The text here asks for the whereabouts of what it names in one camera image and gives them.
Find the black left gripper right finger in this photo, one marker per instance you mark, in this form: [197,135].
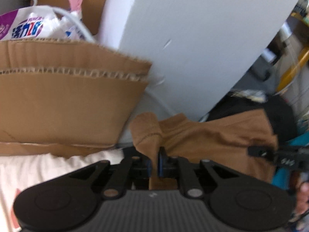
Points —
[236,199]

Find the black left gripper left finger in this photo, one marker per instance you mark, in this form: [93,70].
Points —
[69,201]

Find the brown printed t-shirt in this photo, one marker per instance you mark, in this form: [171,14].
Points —
[224,141]

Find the person's right hand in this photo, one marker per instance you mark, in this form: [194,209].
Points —
[302,197]

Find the black folded garment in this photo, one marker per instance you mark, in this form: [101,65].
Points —
[280,114]

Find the cream bear print bedsheet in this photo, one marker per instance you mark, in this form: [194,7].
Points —
[21,172]

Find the brown cardboard sheet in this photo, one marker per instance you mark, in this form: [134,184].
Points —
[66,97]

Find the purple white detergent bag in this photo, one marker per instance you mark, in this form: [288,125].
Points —
[41,22]

